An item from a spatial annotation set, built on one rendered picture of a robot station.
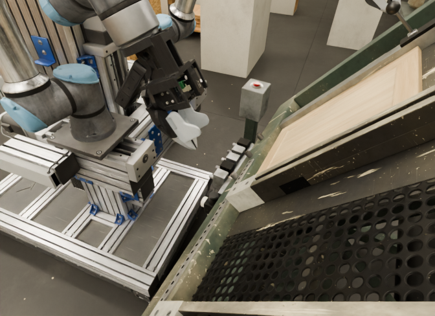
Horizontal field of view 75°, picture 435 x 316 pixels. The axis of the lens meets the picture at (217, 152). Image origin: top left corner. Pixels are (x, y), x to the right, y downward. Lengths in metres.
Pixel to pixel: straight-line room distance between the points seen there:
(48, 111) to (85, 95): 0.12
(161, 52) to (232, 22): 2.98
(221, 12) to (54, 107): 2.72
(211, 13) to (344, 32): 2.14
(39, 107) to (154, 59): 0.50
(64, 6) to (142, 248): 1.38
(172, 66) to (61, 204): 1.69
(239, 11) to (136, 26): 2.94
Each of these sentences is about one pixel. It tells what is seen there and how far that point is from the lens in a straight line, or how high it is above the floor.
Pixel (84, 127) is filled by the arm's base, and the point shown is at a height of 1.09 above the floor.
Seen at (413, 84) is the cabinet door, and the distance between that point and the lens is 0.86.
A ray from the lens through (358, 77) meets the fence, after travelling 1.14.
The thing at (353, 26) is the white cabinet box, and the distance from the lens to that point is 4.80.
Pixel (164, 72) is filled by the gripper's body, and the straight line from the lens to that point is 0.46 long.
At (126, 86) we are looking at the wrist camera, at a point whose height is 1.42.
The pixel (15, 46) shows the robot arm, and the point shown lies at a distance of 0.88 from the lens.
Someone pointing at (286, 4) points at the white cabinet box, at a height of 0.17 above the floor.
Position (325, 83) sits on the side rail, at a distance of 1.43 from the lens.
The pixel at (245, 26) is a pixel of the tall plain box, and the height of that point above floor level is 0.60.
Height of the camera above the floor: 1.67
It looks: 43 degrees down
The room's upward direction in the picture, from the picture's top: 2 degrees clockwise
